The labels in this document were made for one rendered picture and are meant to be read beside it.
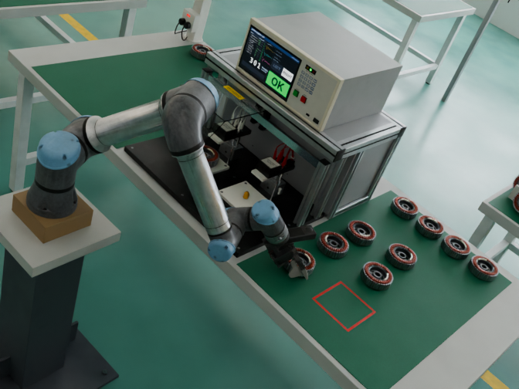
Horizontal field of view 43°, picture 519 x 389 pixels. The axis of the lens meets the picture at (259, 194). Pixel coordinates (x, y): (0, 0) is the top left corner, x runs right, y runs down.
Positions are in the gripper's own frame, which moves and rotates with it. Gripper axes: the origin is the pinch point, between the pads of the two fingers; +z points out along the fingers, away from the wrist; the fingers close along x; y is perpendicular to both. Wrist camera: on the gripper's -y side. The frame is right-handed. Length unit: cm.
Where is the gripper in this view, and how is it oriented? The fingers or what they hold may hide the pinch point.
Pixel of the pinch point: (299, 262)
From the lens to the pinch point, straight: 222.1
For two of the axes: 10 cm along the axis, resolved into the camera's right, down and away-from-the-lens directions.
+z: 3.1, 5.7, 7.6
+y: -8.7, 5.0, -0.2
